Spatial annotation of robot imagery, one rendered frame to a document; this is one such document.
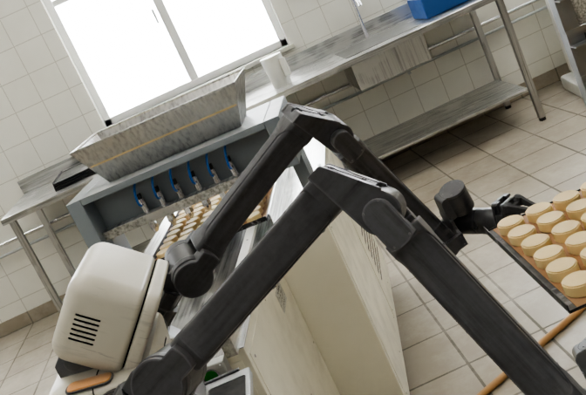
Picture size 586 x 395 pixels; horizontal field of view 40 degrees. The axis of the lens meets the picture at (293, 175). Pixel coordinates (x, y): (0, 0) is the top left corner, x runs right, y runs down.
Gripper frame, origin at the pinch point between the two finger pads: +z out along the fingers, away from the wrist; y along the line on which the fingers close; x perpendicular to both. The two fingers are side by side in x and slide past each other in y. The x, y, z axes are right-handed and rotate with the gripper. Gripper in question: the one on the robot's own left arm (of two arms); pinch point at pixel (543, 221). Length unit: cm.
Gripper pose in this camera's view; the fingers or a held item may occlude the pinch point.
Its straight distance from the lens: 172.2
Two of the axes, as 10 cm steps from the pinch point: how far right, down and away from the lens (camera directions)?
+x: -6.2, 3.6, -6.9
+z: 7.3, -0.4, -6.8
